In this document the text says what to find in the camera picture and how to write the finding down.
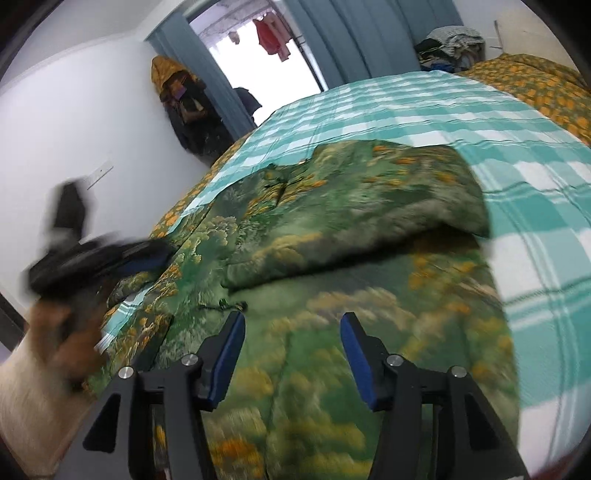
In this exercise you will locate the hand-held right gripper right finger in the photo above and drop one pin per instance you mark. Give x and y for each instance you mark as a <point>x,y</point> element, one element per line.
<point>358,364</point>

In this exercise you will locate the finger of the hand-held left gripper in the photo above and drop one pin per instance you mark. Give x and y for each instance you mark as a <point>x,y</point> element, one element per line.
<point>141,261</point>

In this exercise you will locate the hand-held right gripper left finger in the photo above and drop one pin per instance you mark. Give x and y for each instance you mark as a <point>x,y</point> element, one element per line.
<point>227,362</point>

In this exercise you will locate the green landscape print garment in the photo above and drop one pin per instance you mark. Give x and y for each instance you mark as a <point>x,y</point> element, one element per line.
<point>332,258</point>

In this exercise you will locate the person's left forearm cream sleeve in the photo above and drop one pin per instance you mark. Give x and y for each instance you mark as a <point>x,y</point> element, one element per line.
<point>32,406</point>

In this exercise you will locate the pile of clothes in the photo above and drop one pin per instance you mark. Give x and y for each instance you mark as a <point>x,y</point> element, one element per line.
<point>450,46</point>

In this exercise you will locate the person's left hand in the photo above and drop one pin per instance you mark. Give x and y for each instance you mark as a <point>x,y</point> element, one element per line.
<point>69,341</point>

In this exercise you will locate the dark garment by doorway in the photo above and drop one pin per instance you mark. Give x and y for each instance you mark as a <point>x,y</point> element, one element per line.
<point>247,106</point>

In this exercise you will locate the narrow blue curtain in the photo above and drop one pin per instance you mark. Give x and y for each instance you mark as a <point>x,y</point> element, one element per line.
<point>203,78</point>

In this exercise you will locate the pink hanging garment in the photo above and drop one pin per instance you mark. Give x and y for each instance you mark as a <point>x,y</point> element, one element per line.
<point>233,37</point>

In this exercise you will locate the red hanging garment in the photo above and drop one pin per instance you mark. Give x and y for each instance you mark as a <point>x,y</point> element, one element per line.
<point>272,34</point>

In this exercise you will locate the teal white checked blanket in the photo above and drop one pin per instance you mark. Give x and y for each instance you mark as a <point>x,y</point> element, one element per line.
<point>461,120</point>

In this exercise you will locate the wide blue curtain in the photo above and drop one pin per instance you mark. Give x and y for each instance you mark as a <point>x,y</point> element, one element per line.
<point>364,37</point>

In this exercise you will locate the orange floral green quilt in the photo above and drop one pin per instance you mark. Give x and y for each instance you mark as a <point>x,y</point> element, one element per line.
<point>531,87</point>

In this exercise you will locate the cream board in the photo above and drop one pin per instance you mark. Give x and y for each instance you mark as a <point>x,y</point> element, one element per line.
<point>535,32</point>

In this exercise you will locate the white wall switch plate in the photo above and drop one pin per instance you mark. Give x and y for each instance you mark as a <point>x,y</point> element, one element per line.
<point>99,173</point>

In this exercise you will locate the dark clothes hanging on wall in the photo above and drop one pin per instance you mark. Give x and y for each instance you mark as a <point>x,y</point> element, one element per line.
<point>189,106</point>

